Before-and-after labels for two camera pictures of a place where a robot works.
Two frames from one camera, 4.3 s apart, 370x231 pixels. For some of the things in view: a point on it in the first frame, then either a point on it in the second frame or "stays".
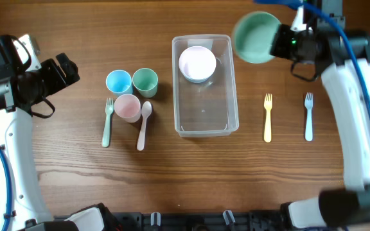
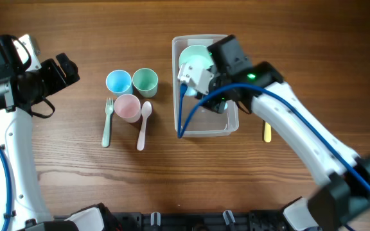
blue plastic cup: [119, 81] stays
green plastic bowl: [253, 34] → [197, 54]
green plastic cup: [145, 81] stays
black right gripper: [280, 40] → [215, 104]
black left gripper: [54, 75] stays
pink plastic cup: [128, 107] stays
